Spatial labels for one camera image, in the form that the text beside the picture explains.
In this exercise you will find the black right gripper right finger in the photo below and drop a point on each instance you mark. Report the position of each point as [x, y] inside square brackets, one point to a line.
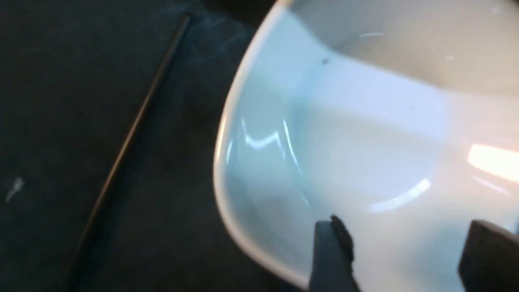
[490, 259]

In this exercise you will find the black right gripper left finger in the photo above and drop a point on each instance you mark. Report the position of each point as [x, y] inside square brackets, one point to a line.
[333, 257]

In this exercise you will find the white square dish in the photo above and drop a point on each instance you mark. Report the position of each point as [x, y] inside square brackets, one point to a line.
[400, 117]

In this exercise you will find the black plastic serving tray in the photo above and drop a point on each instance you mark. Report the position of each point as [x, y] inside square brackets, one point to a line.
[73, 76]

